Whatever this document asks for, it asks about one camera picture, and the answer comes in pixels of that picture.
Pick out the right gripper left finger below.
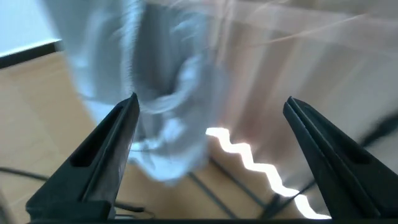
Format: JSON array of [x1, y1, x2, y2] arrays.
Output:
[[26, 92, 140, 218]]

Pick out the beige curtain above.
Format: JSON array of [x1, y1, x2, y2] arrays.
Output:
[[211, 0, 398, 215]]

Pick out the black clothes rack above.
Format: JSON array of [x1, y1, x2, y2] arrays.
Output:
[[186, 113, 398, 219]]

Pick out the black cable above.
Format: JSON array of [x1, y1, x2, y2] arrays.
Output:
[[0, 167, 147, 214]]

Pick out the pale grey shorts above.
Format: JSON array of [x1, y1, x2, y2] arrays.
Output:
[[43, 0, 231, 186]]

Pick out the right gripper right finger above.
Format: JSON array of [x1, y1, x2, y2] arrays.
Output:
[[282, 95, 398, 218]]

